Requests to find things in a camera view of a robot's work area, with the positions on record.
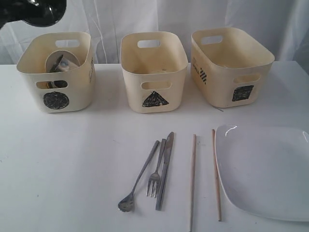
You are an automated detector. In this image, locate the steel table knife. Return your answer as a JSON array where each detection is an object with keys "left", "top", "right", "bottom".
[{"left": 155, "top": 132, "right": 174, "bottom": 211}]

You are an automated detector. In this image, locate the wooden chopstick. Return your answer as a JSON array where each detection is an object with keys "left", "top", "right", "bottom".
[
  {"left": 189, "top": 134, "right": 197, "bottom": 232},
  {"left": 212, "top": 129, "right": 222, "bottom": 222}
]

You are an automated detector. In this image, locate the steel fork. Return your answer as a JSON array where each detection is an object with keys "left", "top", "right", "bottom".
[{"left": 146, "top": 138, "right": 166, "bottom": 198}]

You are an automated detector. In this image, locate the steel long-handled spoon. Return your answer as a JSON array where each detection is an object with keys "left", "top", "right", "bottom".
[{"left": 118, "top": 140, "right": 160, "bottom": 213}]

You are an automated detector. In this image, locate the white round bowl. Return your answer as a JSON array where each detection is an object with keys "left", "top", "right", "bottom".
[{"left": 45, "top": 50, "right": 80, "bottom": 73}]

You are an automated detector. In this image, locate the steel mug front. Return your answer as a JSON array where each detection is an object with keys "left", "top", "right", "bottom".
[{"left": 46, "top": 80, "right": 68, "bottom": 89}]

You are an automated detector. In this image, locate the steel mug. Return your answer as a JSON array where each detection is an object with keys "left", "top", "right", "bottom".
[
  {"left": 47, "top": 55, "right": 79, "bottom": 73},
  {"left": 46, "top": 80, "right": 68, "bottom": 89}
]

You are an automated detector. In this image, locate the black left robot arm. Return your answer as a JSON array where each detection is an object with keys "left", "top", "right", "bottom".
[{"left": 0, "top": 0, "right": 67, "bottom": 28}]

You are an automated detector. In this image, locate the cream bin with triangle mark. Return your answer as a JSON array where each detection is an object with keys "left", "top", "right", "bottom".
[{"left": 121, "top": 31, "right": 188, "bottom": 113}]

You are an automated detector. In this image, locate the cream bin with circle mark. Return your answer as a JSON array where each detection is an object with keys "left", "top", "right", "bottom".
[{"left": 16, "top": 32, "right": 96, "bottom": 113}]

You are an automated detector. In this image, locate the cream bin with square mark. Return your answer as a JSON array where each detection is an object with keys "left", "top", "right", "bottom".
[{"left": 191, "top": 28, "right": 275, "bottom": 108}]

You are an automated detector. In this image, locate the white square plate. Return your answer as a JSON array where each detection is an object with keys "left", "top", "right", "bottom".
[{"left": 215, "top": 125, "right": 309, "bottom": 222}]

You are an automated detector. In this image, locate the white backdrop curtain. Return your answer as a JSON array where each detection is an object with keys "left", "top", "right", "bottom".
[{"left": 0, "top": 0, "right": 309, "bottom": 70}]

